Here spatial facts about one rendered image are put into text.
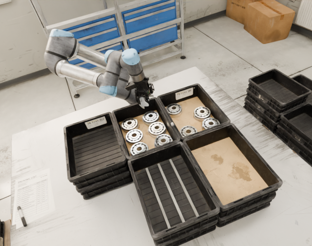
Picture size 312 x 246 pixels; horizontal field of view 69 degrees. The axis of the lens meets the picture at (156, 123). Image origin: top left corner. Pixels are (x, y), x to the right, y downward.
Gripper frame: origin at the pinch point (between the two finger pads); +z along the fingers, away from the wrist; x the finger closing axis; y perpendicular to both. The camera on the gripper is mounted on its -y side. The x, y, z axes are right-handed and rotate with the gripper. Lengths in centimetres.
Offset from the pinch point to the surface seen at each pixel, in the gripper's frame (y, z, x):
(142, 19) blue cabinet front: -99, 45, 158
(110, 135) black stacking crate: -18.3, 14.1, -19.7
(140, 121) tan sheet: -7.0, 16.7, -2.6
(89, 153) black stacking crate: -22.7, 11.7, -35.6
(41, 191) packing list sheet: -43, 20, -64
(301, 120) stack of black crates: 91, 76, 73
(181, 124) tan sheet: 19.1, 18.6, 3.6
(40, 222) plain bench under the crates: -30, 19, -78
